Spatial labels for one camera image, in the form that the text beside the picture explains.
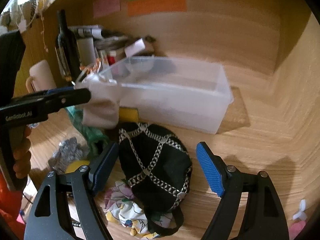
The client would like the small white cardboard box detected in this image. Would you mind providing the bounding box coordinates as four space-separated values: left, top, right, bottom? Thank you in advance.
124 38 154 57

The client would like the floral white cloth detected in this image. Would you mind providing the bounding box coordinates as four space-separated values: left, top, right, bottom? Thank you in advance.
104 179 176 239

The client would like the pink white paw toy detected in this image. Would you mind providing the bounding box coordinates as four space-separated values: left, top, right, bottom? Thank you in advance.
289 199 307 240

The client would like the person's left hand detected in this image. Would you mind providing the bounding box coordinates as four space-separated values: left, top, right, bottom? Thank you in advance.
13 127 31 179

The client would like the black cap white pattern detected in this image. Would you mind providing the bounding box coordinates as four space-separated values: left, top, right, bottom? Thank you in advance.
118 122 193 237

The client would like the cream mug with handle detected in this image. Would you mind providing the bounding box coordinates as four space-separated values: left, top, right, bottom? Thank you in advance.
25 60 56 93

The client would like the beige cloth pouch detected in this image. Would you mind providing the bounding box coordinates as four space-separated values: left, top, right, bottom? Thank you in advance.
82 99 120 129

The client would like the clear plastic storage bin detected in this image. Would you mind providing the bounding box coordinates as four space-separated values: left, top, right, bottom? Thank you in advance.
75 56 233 134

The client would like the yellow soft ball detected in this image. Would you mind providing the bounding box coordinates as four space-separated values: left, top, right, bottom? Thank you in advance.
65 160 90 174

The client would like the dark wine bottle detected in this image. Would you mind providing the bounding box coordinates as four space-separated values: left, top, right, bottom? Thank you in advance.
55 9 81 82

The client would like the stack of newspapers and books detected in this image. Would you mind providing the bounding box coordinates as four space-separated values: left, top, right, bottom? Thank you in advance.
68 25 129 66

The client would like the yellow sponge block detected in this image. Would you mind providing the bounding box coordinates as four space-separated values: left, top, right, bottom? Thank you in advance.
119 107 139 122

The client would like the orange sticky note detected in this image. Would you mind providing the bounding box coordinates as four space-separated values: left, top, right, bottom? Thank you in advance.
127 0 187 17

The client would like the pink sticky note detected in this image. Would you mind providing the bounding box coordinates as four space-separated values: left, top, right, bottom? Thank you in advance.
93 0 121 18

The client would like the green knitted cloth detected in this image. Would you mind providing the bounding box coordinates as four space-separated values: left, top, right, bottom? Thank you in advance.
65 106 110 159

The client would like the orange red sleeve forearm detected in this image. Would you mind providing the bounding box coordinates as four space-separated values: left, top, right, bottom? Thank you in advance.
0 174 25 239

